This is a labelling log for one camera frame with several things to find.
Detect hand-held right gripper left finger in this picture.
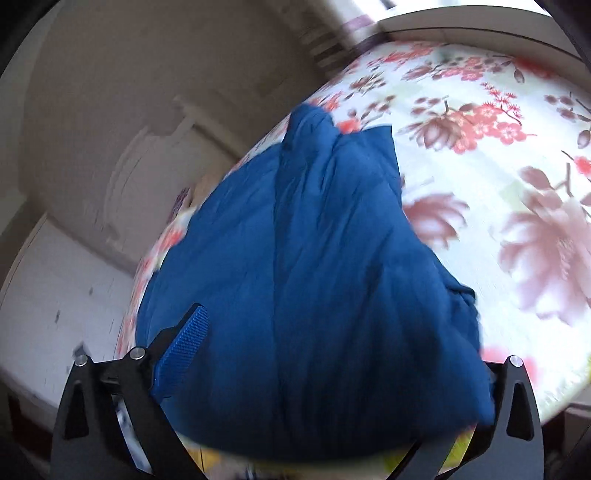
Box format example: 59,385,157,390
48,303,209,480

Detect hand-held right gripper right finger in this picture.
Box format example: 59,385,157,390
392,354,544,480

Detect blue puffer jacket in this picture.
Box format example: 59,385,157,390
135,104,497,462

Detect white cabinet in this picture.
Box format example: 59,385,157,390
0,212,139,435

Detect red blue patterned pillow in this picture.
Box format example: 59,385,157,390
172,187,193,223

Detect white bed headboard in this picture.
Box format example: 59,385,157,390
99,95,259,275

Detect floral bed sheet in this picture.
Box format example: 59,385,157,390
113,39,591,467

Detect pale striped curtain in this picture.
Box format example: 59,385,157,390
300,0,384,70

